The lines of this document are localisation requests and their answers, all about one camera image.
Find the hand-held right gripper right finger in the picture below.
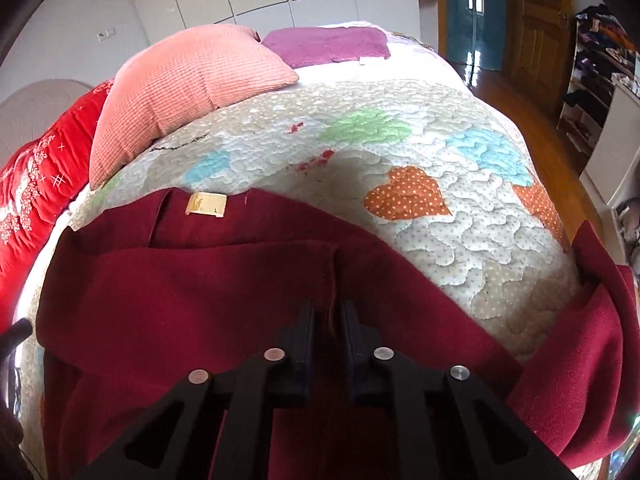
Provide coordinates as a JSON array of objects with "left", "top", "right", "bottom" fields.
[{"left": 340, "top": 299, "right": 577, "bottom": 480}]

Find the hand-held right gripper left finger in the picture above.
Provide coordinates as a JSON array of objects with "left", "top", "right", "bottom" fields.
[{"left": 75, "top": 300, "right": 316, "bottom": 480}]

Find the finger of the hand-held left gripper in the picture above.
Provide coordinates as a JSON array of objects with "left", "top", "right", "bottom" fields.
[{"left": 0, "top": 322, "right": 32, "bottom": 357}]

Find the dark red fleece garment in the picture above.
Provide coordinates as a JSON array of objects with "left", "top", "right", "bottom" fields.
[{"left": 37, "top": 187, "right": 637, "bottom": 480}]

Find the shelf rack with clothes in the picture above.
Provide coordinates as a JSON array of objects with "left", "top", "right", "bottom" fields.
[{"left": 557, "top": 5, "right": 640, "bottom": 171}]

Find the quilted heart pattern bedspread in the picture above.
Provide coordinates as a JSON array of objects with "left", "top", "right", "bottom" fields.
[{"left": 15, "top": 77, "right": 617, "bottom": 480}]

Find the red floral duvet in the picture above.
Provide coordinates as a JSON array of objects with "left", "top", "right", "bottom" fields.
[{"left": 0, "top": 79, "right": 115, "bottom": 333}]

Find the round pale headboard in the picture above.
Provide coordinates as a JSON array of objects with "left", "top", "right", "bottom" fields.
[{"left": 0, "top": 77, "right": 92, "bottom": 171}]

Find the pink textured pillow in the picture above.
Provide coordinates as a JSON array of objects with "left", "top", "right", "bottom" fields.
[{"left": 90, "top": 24, "right": 300, "bottom": 188}]

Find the grey pink cloth bundle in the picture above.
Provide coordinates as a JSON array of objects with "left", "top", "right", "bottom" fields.
[{"left": 614, "top": 195, "right": 640, "bottom": 267}]

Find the purple towel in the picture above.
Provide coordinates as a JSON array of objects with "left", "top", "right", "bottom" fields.
[{"left": 261, "top": 26, "right": 391, "bottom": 70}]

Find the white cabinet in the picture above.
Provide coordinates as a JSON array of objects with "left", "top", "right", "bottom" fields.
[{"left": 580, "top": 80, "right": 640, "bottom": 207}]

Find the wooden door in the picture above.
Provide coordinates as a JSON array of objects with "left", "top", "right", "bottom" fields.
[{"left": 505, "top": 0, "right": 576, "bottom": 117}]

